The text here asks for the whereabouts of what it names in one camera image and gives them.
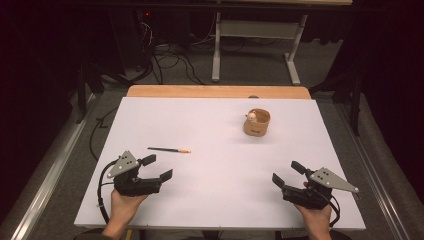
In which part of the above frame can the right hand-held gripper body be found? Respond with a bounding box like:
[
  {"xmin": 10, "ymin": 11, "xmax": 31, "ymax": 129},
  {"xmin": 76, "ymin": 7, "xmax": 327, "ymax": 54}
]
[{"xmin": 281, "ymin": 167, "xmax": 360, "ymax": 211}]

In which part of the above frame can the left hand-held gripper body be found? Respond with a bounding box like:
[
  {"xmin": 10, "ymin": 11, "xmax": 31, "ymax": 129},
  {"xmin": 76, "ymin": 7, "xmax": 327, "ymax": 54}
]
[{"xmin": 106, "ymin": 150, "xmax": 163, "ymax": 198}]

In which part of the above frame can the black pencil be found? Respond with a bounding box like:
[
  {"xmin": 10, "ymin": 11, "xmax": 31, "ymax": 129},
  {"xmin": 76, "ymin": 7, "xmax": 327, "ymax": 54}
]
[{"xmin": 147, "ymin": 146, "xmax": 192, "ymax": 155}]

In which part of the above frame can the wooden pen holder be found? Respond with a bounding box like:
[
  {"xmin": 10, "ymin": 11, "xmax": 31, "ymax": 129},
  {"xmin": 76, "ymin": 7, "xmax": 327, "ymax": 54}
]
[{"xmin": 242, "ymin": 108, "xmax": 272, "ymax": 138}]

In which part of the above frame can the person's right hand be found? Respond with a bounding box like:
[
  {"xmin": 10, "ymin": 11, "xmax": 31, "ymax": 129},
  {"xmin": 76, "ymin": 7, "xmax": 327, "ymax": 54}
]
[{"xmin": 293, "ymin": 181, "xmax": 334, "ymax": 234}]

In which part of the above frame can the person's left hand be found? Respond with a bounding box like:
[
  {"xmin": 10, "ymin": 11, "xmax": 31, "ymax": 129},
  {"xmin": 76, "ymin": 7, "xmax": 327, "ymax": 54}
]
[{"xmin": 109, "ymin": 188, "xmax": 150, "ymax": 232}]

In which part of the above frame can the white board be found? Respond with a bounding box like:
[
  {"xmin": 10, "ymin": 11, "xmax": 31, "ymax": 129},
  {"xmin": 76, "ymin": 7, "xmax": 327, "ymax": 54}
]
[{"xmin": 73, "ymin": 96, "xmax": 367, "ymax": 232}]

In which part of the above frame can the black metal stand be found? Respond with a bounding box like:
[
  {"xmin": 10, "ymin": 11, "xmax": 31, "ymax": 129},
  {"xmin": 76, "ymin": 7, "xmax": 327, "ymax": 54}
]
[
  {"xmin": 75, "ymin": 62, "xmax": 105, "ymax": 125},
  {"xmin": 309, "ymin": 66, "xmax": 365, "ymax": 137}
]

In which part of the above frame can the wooden table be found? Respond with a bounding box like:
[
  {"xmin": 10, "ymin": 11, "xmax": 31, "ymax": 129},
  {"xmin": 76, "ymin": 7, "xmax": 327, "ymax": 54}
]
[{"xmin": 126, "ymin": 84, "xmax": 312, "ymax": 100}]

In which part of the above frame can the black computer tower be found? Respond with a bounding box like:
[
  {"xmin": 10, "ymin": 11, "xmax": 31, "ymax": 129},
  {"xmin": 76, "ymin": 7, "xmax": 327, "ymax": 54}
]
[{"xmin": 109, "ymin": 8, "xmax": 155, "ymax": 72}]

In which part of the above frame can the right hand-held gripper cable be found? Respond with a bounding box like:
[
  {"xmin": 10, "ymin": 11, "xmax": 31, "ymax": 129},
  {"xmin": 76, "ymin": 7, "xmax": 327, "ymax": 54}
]
[{"xmin": 327, "ymin": 194, "xmax": 342, "ymax": 229}]

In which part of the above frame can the hand-held gripper cable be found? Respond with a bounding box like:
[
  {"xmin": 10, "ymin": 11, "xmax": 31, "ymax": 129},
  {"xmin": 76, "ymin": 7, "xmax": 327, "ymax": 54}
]
[
  {"xmin": 327, "ymin": 194, "xmax": 342, "ymax": 229},
  {"xmin": 96, "ymin": 159, "xmax": 120, "ymax": 225}
]

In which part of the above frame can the left hand-held gripper cable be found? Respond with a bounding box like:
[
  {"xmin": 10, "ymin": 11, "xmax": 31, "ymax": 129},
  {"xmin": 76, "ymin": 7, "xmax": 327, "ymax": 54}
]
[{"xmin": 96, "ymin": 159, "xmax": 120, "ymax": 225}]

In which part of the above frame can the thin black floor cable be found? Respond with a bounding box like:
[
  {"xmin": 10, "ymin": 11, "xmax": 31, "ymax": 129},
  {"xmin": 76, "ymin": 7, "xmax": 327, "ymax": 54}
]
[{"xmin": 88, "ymin": 105, "xmax": 120, "ymax": 162}]

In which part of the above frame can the aluminium floor rail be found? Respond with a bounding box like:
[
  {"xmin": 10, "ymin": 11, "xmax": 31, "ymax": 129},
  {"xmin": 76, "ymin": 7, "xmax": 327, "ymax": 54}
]
[
  {"xmin": 335, "ymin": 102, "xmax": 415, "ymax": 240},
  {"xmin": 9, "ymin": 93, "xmax": 98, "ymax": 240}
]

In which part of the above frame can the tangle of floor cables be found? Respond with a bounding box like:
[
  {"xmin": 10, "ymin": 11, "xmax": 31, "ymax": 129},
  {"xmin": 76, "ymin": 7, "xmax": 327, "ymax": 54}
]
[{"xmin": 134, "ymin": 9, "xmax": 214, "ymax": 86}]

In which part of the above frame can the white metal desk frame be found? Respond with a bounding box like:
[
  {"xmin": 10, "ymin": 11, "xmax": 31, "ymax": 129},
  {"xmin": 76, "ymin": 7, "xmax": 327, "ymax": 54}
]
[{"xmin": 211, "ymin": 11, "xmax": 310, "ymax": 86}]

